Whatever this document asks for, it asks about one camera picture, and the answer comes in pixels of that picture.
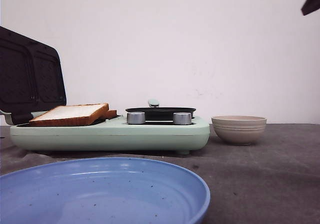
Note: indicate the black round frying pan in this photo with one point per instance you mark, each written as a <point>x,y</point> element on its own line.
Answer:
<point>156,113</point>

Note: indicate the silver control knob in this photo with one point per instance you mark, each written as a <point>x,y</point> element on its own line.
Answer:
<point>182,118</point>
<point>135,118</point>

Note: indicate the breakfast maker hinged lid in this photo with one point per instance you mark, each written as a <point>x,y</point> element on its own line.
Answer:
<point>31,78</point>

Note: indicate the right silver control knob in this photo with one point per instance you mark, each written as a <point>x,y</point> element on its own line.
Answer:
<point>182,118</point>

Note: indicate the left silver control knob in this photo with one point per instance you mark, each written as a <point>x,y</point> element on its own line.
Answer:
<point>135,118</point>

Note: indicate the white bread slice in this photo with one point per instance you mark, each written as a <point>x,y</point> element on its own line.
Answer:
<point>110,114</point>
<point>74,115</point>

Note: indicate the blue plate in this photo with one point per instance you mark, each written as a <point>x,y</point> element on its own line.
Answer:
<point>104,190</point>

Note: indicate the beige ribbed bowl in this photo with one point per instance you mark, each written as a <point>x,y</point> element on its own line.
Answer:
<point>240,130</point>

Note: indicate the mint green breakfast maker base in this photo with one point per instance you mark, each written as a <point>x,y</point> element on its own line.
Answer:
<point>114,135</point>

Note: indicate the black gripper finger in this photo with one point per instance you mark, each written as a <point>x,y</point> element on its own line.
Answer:
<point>310,6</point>

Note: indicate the grey table cloth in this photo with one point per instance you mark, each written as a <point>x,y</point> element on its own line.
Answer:
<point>275,180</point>

